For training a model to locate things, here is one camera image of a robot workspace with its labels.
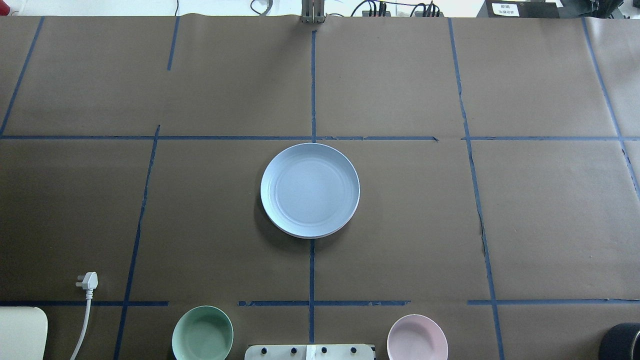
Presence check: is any blue plate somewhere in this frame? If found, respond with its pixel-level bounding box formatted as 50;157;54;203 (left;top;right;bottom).
260;142;361;219

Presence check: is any pink plate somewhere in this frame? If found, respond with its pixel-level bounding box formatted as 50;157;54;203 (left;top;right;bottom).
270;213;355;240

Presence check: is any pink bowl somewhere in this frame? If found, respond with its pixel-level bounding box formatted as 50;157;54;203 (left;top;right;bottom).
386;314;450;360

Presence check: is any green bowl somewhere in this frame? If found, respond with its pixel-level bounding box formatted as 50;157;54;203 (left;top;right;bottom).
171;305;234;360

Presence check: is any black box with label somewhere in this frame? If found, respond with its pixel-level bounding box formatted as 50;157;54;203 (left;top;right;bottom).
476;0;560;19

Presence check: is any dark blue saucepan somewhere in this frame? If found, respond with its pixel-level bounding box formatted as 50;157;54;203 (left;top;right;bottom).
598;322;640;360

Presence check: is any aluminium frame post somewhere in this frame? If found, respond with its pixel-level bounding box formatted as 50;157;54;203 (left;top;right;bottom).
301;0;326;24

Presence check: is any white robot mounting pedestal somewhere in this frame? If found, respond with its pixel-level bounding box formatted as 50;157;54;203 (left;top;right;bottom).
244;343;377;360

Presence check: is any white power plug cable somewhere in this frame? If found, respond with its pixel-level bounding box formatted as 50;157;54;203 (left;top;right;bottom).
69;271;99;360

